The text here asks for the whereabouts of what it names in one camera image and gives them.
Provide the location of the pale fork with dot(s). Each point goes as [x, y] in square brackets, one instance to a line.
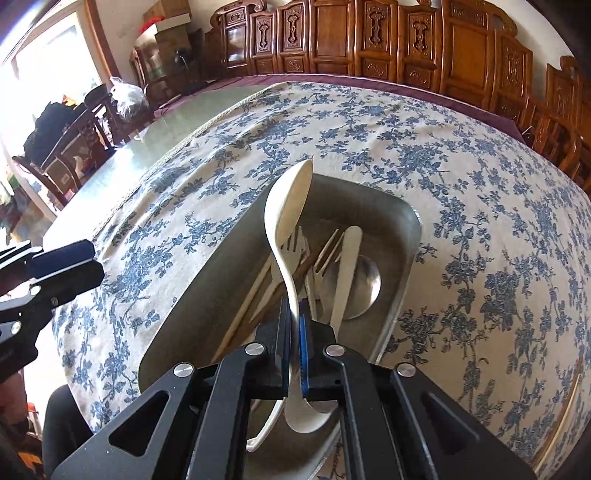
[298, 242]

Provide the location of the dark wooden cabinet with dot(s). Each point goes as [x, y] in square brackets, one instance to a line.
[161, 64]

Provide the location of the pale bamboo chopstick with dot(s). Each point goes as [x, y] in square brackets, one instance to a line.
[244, 318]

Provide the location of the brown wooden chopstick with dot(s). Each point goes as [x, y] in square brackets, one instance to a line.
[309, 267]

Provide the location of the white plastic knife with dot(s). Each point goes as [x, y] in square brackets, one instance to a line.
[348, 267]

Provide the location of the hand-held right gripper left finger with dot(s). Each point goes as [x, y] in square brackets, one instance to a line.
[272, 364]

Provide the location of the carved wooden side bench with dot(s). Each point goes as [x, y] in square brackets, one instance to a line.
[563, 120]

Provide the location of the white and red box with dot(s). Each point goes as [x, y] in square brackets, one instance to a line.
[168, 25]

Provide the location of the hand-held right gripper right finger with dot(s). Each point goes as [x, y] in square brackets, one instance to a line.
[304, 350]

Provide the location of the silver metal tray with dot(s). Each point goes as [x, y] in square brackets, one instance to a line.
[369, 212]

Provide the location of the wooden door frame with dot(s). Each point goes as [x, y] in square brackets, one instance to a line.
[104, 41]

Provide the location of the blue floral tablecloth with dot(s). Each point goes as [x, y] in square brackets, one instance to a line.
[461, 184]

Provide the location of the carved wooden bench backrest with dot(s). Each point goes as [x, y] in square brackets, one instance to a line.
[369, 37]

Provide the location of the dark wooden chair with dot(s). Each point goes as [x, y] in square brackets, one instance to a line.
[78, 147]

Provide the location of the brown cardboard box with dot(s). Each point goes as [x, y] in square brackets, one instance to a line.
[168, 9]

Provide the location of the white plastic bag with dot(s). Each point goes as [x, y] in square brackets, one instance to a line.
[129, 97]

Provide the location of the black bag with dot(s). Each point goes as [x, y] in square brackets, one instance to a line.
[48, 129]

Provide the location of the metal spoon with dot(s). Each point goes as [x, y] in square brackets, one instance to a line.
[367, 286]

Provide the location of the large white plastic ladle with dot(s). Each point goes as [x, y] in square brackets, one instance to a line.
[286, 207]

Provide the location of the person's dark trousers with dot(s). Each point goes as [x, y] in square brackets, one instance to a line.
[69, 415]

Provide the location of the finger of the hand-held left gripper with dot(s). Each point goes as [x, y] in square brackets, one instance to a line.
[74, 279]
[64, 256]

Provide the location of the beige wooden fork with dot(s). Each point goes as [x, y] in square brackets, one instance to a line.
[330, 254]

